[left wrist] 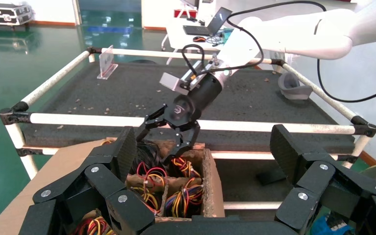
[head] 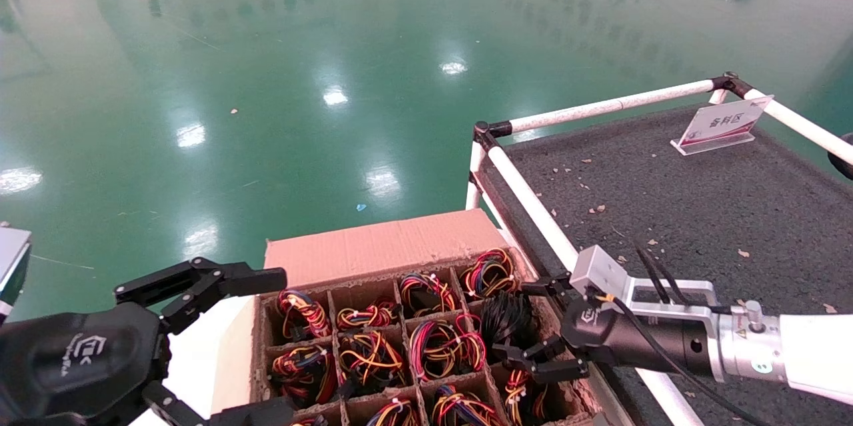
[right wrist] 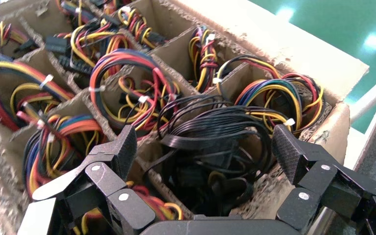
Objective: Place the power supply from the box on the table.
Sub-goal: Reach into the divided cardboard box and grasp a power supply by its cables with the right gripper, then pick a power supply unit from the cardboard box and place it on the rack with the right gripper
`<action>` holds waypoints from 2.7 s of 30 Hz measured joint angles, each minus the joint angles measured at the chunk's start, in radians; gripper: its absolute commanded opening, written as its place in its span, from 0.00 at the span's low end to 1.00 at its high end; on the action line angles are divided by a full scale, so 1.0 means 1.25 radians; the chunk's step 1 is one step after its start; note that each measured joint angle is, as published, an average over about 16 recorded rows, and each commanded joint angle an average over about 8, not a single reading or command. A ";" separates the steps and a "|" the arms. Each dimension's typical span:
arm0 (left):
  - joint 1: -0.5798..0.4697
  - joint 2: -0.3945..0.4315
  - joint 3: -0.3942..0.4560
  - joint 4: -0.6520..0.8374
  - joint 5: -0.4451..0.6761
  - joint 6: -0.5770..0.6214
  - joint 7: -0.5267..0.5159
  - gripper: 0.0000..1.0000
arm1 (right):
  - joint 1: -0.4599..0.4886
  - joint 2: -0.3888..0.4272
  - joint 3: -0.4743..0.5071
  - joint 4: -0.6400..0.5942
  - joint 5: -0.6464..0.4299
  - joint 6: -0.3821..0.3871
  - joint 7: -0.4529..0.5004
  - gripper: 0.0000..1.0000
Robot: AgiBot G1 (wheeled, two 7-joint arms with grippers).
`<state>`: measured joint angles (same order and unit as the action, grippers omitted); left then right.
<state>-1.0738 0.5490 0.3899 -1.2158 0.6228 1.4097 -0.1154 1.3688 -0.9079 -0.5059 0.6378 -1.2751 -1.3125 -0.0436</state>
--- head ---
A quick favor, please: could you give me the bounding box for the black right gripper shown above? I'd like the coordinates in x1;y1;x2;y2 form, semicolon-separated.
492;276;715;385

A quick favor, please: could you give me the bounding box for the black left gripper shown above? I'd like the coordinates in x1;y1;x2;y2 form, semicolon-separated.
0;257;294;426

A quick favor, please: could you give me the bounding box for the power supply with black cables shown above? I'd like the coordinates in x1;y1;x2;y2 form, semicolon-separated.
478;291;539;353

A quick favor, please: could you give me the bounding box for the divided brown cardboard box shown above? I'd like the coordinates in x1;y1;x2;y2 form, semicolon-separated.
212;208;604;426

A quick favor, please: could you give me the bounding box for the clear acrylic sign holder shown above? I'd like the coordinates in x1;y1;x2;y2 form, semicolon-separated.
672;94;775;157

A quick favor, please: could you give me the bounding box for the dark round object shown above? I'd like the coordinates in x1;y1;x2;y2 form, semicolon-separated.
826;133;853;181

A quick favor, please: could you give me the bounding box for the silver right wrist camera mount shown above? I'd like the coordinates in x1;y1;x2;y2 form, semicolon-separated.
570;245;720;320

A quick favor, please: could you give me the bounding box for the thin black camera cable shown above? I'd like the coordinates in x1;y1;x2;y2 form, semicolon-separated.
635;247;670;305
648;258;730;312

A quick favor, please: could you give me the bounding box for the white pipe cart frame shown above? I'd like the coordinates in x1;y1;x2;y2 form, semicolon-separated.
465;71;853;426

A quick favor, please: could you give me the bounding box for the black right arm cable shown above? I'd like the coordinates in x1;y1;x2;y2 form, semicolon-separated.
603;293;777;426

